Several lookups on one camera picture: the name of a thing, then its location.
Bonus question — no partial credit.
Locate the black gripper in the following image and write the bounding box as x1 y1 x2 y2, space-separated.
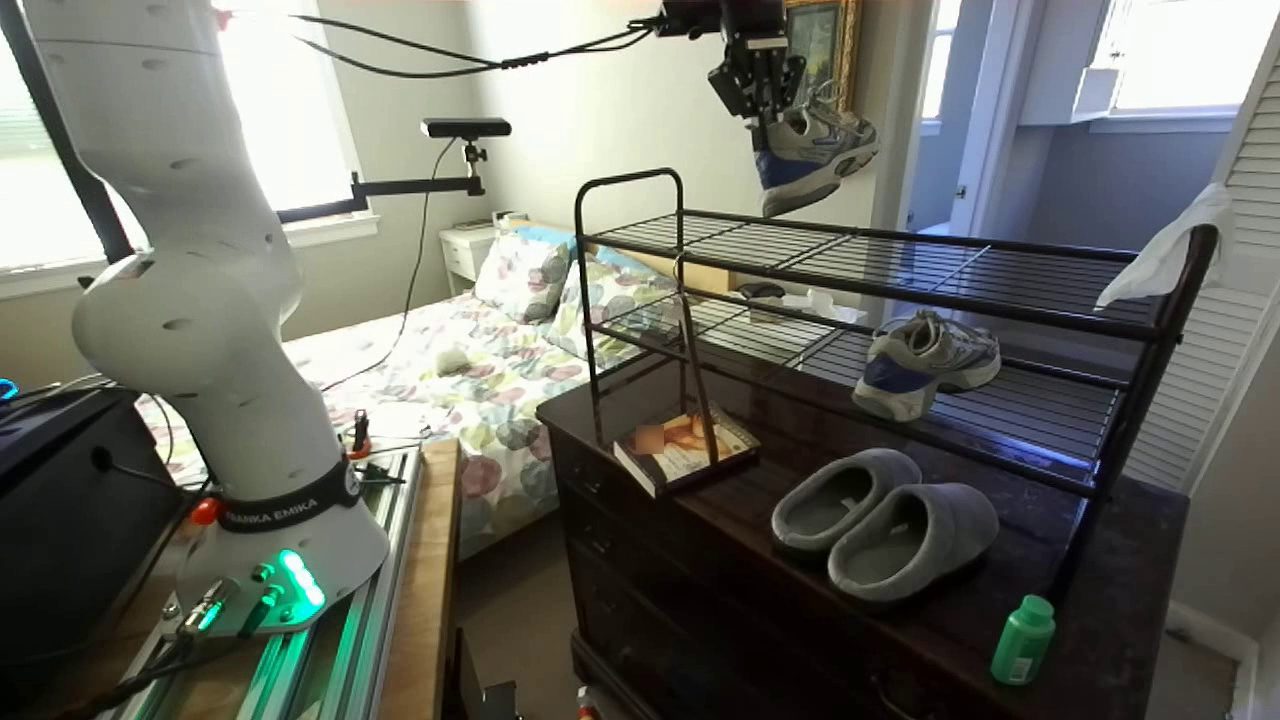
705 20 823 149

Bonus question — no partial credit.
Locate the white blue sneaker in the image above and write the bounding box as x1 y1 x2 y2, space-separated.
847 310 1009 429
751 84 883 220

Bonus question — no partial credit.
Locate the green plastic bottle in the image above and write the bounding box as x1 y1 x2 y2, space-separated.
986 593 1059 692

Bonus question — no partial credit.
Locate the black metal shoe rack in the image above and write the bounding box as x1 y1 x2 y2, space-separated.
570 165 1224 610

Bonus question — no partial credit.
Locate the gold framed painting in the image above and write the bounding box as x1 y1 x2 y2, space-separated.
778 0 868 116

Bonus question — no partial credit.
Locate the floral pillow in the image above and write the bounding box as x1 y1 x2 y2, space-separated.
469 216 581 327

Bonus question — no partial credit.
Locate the white nightstand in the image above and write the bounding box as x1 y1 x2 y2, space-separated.
434 216 503 291

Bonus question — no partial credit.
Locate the Sarah Dunant paperback book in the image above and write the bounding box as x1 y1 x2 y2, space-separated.
608 408 765 506

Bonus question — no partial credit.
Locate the grey slipper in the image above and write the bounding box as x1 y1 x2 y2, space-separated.
823 481 1005 610
767 444 928 560

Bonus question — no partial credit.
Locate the white cloth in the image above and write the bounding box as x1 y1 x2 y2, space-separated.
1091 181 1238 321

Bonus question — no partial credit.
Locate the bed with floral bedding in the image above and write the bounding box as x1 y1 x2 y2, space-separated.
279 243 696 560

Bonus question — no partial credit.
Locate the white louvre door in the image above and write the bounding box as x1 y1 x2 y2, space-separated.
1124 17 1280 501

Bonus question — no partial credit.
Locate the dark wooden dresser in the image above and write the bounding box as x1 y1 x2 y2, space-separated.
536 351 1193 720

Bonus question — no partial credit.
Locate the light wooden table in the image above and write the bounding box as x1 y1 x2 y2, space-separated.
10 437 463 720

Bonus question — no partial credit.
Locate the black equipment box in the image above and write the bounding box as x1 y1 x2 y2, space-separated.
0 380 183 675

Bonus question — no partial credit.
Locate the black stereo camera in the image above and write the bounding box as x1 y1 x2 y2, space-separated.
420 113 514 143

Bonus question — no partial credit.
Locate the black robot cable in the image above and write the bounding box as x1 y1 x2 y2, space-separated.
292 9 671 82

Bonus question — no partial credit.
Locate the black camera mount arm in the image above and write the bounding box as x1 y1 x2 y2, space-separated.
273 137 491 229

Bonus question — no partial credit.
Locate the aluminium mounting rail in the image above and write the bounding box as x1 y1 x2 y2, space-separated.
111 444 430 720

